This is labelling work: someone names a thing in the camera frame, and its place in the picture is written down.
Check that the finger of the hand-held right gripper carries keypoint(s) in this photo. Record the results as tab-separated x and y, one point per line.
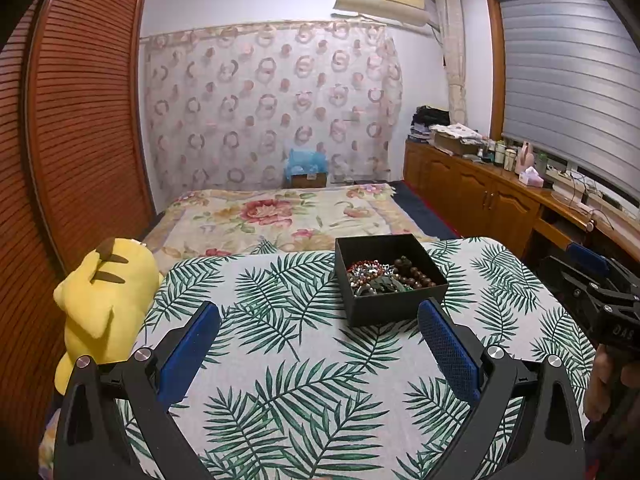
570	282
587	257

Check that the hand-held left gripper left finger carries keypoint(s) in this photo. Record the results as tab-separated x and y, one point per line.
190	350

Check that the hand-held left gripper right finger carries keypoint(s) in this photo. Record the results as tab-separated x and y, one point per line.
450	355

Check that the black cardboard box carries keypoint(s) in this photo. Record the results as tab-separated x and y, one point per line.
390	312

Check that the person's right hand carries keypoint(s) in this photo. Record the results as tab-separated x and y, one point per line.
597	390

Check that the white power strip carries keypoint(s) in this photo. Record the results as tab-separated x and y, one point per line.
565	176

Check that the green jade bangle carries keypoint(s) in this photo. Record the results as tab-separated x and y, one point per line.
395	285

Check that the yellow plush toy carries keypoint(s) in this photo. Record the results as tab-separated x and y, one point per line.
110	300

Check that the pink tissue box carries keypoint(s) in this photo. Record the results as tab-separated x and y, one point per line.
531	178

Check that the green bottle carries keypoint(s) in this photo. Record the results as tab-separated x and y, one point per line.
542	162

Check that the leaf print tablecloth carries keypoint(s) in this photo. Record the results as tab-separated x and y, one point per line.
300	320

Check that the white bottle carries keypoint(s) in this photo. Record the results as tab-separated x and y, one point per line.
510	160

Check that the wooden cabinet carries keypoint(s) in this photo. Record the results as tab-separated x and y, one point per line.
475	190

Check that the dark blue bedsheet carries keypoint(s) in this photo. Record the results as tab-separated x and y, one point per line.
425	215

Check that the floral blanket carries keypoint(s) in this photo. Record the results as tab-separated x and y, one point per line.
250	220

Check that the grey window blind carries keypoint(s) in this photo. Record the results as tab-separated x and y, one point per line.
565	70

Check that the small brown cardboard box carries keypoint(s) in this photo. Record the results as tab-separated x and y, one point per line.
306	181

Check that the stack of dark clothes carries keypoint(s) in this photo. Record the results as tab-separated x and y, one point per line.
430	120

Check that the blue plastic bag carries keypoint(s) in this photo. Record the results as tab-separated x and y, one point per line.
306	160

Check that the white lace curtain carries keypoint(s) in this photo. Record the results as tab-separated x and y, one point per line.
455	60

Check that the wooden slatted wardrobe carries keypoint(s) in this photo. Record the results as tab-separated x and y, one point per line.
75	135

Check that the circle pattern curtain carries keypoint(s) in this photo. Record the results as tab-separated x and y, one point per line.
250	110

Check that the wooden window frame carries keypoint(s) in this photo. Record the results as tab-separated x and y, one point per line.
495	60

